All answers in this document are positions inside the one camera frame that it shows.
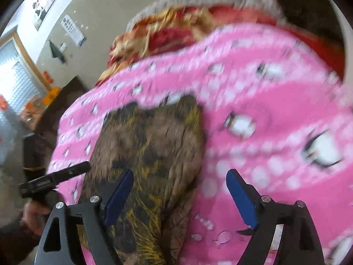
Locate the frosted glass window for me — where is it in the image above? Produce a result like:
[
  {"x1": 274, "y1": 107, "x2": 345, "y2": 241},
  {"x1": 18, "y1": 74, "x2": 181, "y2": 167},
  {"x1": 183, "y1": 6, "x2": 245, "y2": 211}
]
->
[{"x1": 0, "y1": 30, "x2": 49, "y2": 118}]

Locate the white and blue wall notice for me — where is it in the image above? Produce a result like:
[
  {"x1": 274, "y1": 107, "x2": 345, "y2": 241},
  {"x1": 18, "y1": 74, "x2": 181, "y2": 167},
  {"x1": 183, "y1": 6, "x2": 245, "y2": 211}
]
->
[{"x1": 61, "y1": 14, "x2": 86, "y2": 47}]

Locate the dark carved wooden headboard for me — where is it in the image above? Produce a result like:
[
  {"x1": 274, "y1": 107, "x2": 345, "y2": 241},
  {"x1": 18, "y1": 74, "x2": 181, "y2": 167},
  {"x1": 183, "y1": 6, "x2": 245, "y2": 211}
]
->
[{"x1": 269, "y1": 0, "x2": 346, "y2": 79}]

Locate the pink penguin print blanket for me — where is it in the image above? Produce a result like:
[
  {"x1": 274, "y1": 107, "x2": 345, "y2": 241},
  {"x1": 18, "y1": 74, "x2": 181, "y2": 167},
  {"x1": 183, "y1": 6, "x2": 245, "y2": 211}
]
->
[{"x1": 47, "y1": 23, "x2": 353, "y2": 265}]

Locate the wall poster with figures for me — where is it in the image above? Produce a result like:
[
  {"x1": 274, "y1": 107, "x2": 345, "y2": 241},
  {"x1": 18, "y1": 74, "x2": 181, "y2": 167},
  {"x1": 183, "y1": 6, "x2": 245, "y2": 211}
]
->
[{"x1": 31, "y1": 0, "x2": 59, "y2": 31}]

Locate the dark cloth hanging on wall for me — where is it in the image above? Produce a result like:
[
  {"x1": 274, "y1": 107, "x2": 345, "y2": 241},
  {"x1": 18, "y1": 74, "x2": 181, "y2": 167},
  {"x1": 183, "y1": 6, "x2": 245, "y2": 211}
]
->
[{"x1": 49, "y1": 40, "x2": 67, "y2": 64}]

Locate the red and yellow floral blanket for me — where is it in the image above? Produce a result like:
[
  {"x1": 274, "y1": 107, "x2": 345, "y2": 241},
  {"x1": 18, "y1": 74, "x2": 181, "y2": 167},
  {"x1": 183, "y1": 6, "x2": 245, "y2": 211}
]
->
[{"x1": 95, "y1": 4, "x2": 279, "y2": 87}]

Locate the dark chair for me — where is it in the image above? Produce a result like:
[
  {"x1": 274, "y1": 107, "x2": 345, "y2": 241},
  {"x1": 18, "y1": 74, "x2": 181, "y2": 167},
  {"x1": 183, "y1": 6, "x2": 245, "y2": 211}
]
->
[{"x1": 23, "y1": 133, "x2": 57, "y2": 173}]

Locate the orange bag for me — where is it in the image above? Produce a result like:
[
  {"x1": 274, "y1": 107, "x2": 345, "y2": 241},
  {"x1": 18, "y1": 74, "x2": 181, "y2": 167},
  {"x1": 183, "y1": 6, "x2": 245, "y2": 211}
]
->
[{"x1": 43, "y1": 86, "x2": 60, "y2": 106}]

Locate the person's left hand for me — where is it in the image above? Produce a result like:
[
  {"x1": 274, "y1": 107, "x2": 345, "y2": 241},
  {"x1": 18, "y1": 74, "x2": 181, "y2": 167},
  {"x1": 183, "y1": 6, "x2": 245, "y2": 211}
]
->
[{"x1": 21, "y1": 197, "x2": 54, "y2": 236}]

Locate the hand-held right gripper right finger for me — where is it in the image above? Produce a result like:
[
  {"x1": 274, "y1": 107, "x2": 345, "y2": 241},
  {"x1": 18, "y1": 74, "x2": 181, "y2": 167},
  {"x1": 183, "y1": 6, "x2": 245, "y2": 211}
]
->
[{"x1": 225, "y1": 168, "x2": 326, "y2": 265}]

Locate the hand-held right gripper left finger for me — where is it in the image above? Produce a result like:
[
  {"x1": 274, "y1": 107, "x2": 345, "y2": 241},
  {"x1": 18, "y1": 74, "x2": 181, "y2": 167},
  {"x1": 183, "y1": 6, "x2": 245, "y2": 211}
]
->
[{"x1": 34, "y1": 169, "x2": 135, "y2": 265}]

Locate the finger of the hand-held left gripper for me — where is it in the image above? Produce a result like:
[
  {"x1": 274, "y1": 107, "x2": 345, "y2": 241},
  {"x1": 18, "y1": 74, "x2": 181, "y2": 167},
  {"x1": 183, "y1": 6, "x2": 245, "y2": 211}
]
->
[{"x1": 52, "y1": 162, "x2": 92, "y2": 183}]

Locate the brown floral patterned garment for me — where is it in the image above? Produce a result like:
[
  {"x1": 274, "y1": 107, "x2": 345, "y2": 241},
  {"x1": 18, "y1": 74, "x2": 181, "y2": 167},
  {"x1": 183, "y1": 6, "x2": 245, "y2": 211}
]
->
[{"x1": 76, "y1": 94, "x2": 207, "y2": 265}]

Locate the person's left forearm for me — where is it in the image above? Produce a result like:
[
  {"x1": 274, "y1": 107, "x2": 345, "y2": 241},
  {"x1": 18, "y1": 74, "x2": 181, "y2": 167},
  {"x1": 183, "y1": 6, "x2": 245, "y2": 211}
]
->
[{"x1": 0, "y1": 221, "x2": 42, "y2": 265}]

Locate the dark wooden furniture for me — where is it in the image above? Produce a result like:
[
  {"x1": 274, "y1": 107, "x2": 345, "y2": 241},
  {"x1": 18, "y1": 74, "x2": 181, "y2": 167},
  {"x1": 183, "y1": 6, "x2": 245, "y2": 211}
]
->
[{"x1": 34, "y1": 77, "x2": 93, "y2": 137}]

